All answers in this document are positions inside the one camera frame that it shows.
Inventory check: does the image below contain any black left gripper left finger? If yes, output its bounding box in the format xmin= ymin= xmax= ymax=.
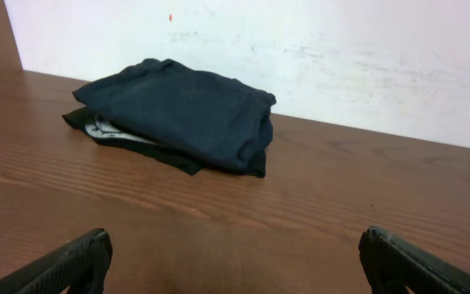
xmin=0 ymin=228 xmax=113 ymax=294

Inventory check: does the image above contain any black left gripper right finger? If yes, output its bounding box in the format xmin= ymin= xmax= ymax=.
xmin=358 ymin=226 xmax=470 ymax=294

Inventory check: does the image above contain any folded black garment with print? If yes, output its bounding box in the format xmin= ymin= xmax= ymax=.
xmin=62 ymin=107 xmax=266 ymax=178

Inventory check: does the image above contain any folded navy garment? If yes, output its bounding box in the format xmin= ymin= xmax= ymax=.
xmin=73 ymin=59 xmax=276 ymax=171

